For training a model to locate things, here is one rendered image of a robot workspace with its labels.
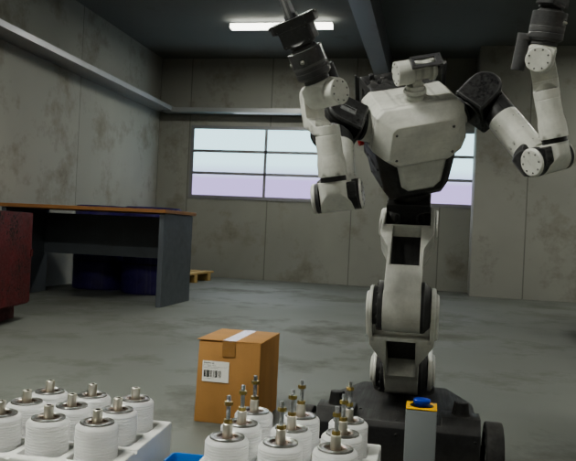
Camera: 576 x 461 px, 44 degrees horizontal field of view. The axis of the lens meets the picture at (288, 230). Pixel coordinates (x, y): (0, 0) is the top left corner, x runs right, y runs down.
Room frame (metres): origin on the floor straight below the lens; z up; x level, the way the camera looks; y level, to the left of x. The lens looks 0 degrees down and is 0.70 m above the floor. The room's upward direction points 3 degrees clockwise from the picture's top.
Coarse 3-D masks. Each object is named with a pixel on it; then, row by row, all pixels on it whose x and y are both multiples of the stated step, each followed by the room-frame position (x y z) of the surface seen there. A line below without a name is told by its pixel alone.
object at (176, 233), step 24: (48, 216) 7.06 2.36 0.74; (72, 216) 7.01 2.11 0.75; (96, 216) 6.96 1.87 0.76; (120, 216) 6.91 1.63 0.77; (168, 216) 6.21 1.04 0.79; (192, 216) 6.82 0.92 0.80; (48, 240) 7.06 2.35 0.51; (72, 240) 7.01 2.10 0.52; (96, 240) 6.96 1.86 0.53; (120, 240) 6.91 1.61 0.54; (144, 240) 6.86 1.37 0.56; (168, 240) 6.23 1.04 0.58; (168, 264) 6.26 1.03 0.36; (168, 288) 6.29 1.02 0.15
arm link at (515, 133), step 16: (512, 112) 1.97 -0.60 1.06; (496, 128) 1.99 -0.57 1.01; (512, 128) 1.95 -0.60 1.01; (528, 128) 1.95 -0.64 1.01; (512, 144) 1.95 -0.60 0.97; (528, 144) 1.92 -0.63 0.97; (512, 160) 1.94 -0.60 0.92; (528, 160) 1.88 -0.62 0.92; (544, 160) 1.85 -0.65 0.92; (528, 176) 1.90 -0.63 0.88
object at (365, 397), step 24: (360, 384) 2.55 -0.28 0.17; (360, 408) 2.11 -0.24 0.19; (384, 408) 2.22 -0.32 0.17; (456, 408) 2.00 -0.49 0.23; (384, 432) 1.97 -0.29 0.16; (456, 432) 1.94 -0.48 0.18; (480, 432) 1.93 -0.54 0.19; (384, 456) 1.97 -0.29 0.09; (456, 456) 1.93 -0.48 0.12; (480, 456) 1.96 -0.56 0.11
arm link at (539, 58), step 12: (528, 36) 1.84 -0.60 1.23; (540, 36) 1.81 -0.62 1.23; (552, 36) 1.80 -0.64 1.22; (516, 48) 1.87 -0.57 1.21; (528, 48) 1.83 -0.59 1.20; (540, 48) 1.79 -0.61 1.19; (552, 48) 1.81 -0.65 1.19; (516, 60) 1.87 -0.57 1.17; (528, 60) 1.81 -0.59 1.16; (540, 60) 1.80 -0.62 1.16; (552, 60) 1.81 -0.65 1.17; (540, 72) 1.84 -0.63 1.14
